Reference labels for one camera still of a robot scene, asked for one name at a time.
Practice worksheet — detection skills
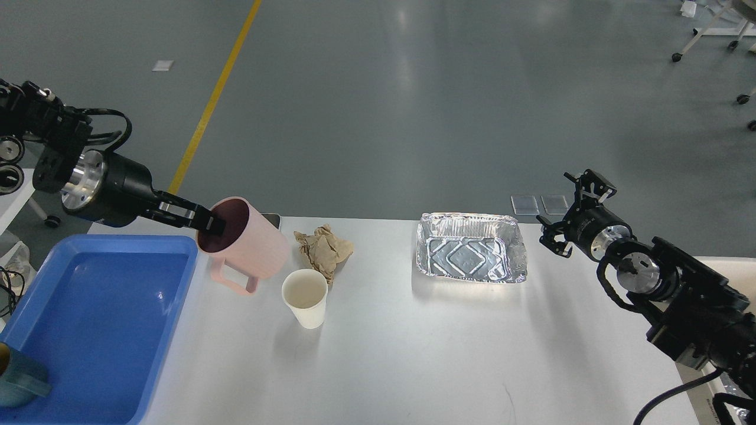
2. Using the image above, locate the stainless steel rectangular tray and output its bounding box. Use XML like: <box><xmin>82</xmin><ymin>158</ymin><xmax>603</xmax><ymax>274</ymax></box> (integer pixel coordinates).
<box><xmin>261</xmin><ymin>213</ymin><xmax>282</xmax><ymax>230</ymax></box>

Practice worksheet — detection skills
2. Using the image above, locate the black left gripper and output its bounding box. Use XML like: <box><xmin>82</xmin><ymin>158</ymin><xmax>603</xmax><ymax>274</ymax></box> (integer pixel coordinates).
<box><xmin>61</xmin><ymin>149</ymin><xmax>227</xmax><ymax>235</ymax></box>

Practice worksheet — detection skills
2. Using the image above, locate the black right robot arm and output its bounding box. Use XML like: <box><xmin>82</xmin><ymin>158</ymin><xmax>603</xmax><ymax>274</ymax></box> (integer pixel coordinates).
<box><xmin>537</xmin><ymin>169</ymin><xmax>755</xmax><ymax>424</ymax></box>

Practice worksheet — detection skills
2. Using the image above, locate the white bin right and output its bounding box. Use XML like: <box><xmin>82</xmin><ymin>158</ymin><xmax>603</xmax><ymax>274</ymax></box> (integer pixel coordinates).
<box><xmin>677</xmin><ymin>256</ymin><xmax>755</xmax><ymax>424</ymax></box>

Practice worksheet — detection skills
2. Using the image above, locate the crumpled brown paper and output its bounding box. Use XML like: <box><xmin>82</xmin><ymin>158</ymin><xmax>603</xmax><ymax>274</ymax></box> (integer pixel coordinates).
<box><xmin>292</xmin><ymin>224</ymin><xmax>354</xmax><ymax>288</ymax></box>

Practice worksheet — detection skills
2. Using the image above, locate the teal mug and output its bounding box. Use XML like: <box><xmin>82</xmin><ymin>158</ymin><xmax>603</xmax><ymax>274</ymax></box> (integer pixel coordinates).
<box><xmin>1</xmin><ymin>342</ymin><xmax>52</xmax><ymax>408</ymax></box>

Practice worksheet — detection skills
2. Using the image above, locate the white wheeled cart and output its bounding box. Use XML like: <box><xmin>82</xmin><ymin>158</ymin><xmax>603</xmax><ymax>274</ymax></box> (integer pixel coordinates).
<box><xmin>670</xmin><ymin>1</ymin><xmax>755</xmax><ymax>64</ymax></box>

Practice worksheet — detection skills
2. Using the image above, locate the aluminium foil tray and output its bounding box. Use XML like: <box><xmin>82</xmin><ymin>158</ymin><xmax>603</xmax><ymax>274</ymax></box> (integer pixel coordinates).
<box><xmin>415</xmin><ymin>212</ymin><xmax>527</xmax><ymax>283</ymax></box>

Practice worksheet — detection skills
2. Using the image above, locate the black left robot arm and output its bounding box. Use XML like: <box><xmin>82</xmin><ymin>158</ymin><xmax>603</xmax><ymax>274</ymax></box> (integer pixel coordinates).
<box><xmin>2</xmin><ymin>81</ymin><xmax>226</xmax><ymax>235</ymax></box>

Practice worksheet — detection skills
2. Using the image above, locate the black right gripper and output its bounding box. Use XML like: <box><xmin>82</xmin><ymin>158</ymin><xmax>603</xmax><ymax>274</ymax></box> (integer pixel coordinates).
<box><xmin>536</xmin><ymin>169</ymin><xmax>634</xmax><ymax>263</ymax></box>

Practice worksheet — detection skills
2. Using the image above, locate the white paper cup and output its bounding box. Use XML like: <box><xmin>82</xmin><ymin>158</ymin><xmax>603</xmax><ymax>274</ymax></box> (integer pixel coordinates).
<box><xmin>281</xmin><ymin>269</ymin><xmax>329</xmax><ymax>330</ymax></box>

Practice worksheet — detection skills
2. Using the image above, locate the pink plastic mug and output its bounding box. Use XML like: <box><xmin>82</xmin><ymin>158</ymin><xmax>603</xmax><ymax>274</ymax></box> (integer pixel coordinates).
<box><xmin>196</xmin><ymin>197</ymin><xmax>291</xmax><ymax>296</ymax></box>

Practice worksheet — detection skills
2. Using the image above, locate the blue plastic tray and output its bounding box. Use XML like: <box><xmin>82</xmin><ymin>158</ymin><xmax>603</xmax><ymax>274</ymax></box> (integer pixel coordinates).
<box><xmin>2</xmin><ymin>234</ymin><xmax>198</xmax><ymax>424</ymax></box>

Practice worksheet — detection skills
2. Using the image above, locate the black wheeled chair base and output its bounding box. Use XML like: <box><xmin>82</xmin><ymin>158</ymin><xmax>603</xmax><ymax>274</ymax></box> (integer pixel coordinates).
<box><xmin>736</xmin><ymin>86</ymin><xmax>756</xmax><ymax>131</ymax></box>

